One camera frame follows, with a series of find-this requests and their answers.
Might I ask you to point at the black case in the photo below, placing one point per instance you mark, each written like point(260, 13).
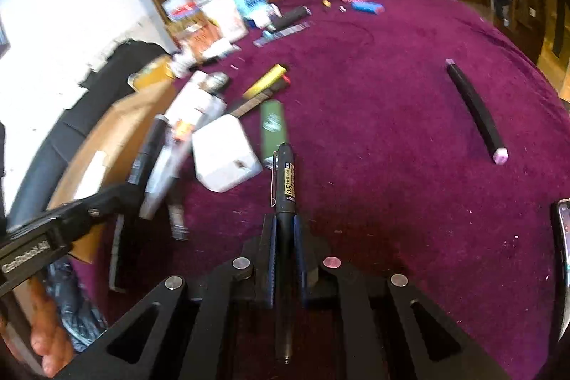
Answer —
point(290, 17)

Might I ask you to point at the dark plastic bag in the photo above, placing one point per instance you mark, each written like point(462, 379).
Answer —
point(75, 308)

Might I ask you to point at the wooden stair railing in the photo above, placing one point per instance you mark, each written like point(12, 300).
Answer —
point(527, 1)

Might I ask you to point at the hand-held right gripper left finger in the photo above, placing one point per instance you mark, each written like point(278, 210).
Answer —
point(268, 268)

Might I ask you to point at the white power adapter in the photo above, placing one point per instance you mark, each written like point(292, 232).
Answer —
point(222, 153)

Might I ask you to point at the long white carton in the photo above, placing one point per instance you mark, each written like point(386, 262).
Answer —
point(196, 101)

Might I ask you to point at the black seat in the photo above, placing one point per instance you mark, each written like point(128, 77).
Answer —
point(111, 68)

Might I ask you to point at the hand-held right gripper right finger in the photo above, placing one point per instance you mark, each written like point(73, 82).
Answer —
point(303, 268)

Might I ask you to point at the smartphone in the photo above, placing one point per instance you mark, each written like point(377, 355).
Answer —
point(562, 264)

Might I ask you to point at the black marker with pink caps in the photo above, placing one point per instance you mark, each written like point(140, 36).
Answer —
point(474, 108)

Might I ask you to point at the white marker tube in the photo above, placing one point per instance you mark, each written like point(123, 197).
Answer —
point(162, 175)

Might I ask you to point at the person's left hand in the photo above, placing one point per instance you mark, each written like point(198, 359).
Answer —
point(51, 326)

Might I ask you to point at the cardboard box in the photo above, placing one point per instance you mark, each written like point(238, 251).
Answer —
point(111, 130)

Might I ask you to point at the yellow highlighter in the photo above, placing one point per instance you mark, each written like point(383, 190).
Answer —
point(265, 81)

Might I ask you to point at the clear packet of refills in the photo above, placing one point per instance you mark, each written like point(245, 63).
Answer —
point(283, 33)

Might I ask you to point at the green box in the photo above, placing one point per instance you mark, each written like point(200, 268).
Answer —
point(272, 126)

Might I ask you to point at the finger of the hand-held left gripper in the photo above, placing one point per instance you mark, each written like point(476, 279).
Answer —
point(104, 202)

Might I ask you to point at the blue lighter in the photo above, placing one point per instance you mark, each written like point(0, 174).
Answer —
point(368, 7)

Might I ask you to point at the black labelled gel pen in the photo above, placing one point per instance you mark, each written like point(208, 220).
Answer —
point(285, 184)

